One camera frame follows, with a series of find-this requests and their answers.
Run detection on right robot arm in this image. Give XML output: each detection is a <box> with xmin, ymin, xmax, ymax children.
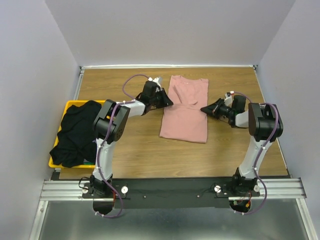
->
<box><xmin>200</xmin><ymin>91</ymin><xmax>284</xmax><ymax>197</ymax></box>

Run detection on pink printed t-shirt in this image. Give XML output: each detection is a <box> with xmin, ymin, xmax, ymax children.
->
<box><xmin>159</xmin><ymin>75</ymin><xmax>209</xmax><ymax>144</ymax></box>

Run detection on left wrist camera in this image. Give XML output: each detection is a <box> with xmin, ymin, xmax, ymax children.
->
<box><xmin>147</xmin><ymin>76</ymin><xmax>163</xmax><ymax>89</ymax></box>

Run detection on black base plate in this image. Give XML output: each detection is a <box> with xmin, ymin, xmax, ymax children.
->
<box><xmin>82</xmin><ymin>177</ymin><xmax>260</xmax><ymax>209</ymax></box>

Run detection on yellow plastic bin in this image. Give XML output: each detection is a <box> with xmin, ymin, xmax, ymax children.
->
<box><xmin>48</xmin><ymin>100</ymin><xmax>107</xmax><ymax>169</ymax></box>

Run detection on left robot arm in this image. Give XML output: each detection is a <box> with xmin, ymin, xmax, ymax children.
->
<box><xmin>90</xmin><ymin>77</ymin><xmax>173</xmax><ymax>196</ymax></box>

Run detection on black t-shirt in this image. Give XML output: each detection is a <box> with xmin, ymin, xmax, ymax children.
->
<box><xmin>49</xmin><ymin>99</ymin><xmax>103</xmax><ymax>168</ymax></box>

